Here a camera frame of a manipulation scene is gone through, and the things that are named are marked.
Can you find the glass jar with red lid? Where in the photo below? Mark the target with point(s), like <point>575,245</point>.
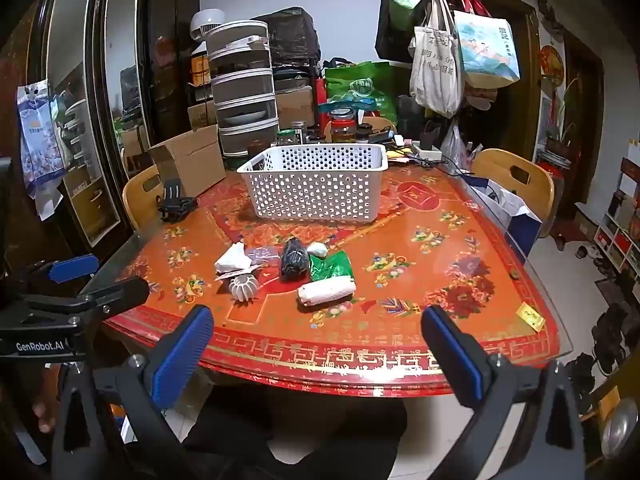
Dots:
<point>342,125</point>

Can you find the white and blue paper bag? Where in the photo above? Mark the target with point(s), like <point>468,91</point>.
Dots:
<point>515,212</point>

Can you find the orange box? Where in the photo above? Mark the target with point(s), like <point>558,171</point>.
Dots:
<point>200,67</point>

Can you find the yellow card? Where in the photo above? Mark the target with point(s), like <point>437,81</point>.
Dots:
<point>530,316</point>

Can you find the blue and white plastic bag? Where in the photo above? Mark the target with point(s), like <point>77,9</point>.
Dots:
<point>37,145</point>

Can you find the red hanging bag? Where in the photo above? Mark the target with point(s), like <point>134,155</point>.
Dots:
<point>475,2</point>

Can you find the potted plant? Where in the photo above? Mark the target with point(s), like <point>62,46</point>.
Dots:
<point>567,110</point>

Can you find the person's left hand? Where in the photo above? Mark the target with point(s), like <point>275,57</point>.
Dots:
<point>44,410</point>

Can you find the open cardboard box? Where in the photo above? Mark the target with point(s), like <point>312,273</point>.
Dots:
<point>192,160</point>

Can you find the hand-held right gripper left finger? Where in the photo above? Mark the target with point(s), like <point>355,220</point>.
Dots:
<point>182,355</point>

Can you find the white round fan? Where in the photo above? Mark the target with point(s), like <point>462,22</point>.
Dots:
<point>202,22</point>

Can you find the black clamp holder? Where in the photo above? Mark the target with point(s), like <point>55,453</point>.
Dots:
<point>175,205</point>

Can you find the round red wall ornament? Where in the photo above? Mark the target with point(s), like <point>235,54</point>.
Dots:
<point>550,62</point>

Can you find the white shoe shelf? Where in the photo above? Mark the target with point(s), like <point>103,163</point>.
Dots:
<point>620,220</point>

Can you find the dark wooden door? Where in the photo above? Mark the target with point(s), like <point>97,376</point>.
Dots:
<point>580,110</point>

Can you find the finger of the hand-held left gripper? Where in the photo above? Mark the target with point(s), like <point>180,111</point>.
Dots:
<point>120,292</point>
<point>75,266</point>

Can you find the teal printed tote bag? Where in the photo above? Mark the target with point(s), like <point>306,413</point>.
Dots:
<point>487,47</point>

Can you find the white plastic wrapper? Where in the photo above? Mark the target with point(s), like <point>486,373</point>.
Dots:
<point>232,259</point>

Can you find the dark glass jar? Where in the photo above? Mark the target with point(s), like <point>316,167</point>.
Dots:
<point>286,137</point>

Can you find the white towel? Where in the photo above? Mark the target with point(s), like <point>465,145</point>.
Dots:
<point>325,292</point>

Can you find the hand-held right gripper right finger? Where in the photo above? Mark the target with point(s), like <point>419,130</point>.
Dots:
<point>450,355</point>

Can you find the black hanging bag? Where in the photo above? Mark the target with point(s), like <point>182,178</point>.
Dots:
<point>387,25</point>

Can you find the clear plastic bag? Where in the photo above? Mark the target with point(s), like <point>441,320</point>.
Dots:
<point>262,257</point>

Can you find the white ribbed foam piece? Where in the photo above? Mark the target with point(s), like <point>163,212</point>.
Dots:
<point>243,287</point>

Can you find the white power strip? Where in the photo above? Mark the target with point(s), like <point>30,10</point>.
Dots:
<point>427,151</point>

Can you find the wooden chair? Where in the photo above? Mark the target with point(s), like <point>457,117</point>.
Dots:
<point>142,195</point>
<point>515,170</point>

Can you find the closed cardboard box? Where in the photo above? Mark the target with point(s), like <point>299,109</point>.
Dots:
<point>295,105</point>

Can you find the black shoe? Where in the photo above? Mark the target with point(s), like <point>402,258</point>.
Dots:
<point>582,367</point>
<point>607,330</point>

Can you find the green foil bag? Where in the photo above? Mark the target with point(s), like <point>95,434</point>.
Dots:
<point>330,266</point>

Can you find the white plastic wad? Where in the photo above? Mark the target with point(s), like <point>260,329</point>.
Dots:
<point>317,249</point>

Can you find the dark mirrored wardrobe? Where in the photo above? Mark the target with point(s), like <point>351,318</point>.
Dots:
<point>97,85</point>

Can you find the red floral tablecloth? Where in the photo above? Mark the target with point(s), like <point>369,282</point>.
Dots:
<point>400,310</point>

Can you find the black storage bag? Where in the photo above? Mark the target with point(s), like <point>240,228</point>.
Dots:
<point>292,35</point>

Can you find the green shopping bag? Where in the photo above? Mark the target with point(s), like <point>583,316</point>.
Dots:
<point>362,87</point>

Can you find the white perforated plastic basket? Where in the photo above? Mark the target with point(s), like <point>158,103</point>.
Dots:
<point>310,185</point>

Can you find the translucent plastic bag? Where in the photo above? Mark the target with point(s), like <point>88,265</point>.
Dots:
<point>452,145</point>

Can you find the beige canvas tote bag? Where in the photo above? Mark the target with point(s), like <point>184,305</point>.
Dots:
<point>435,70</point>

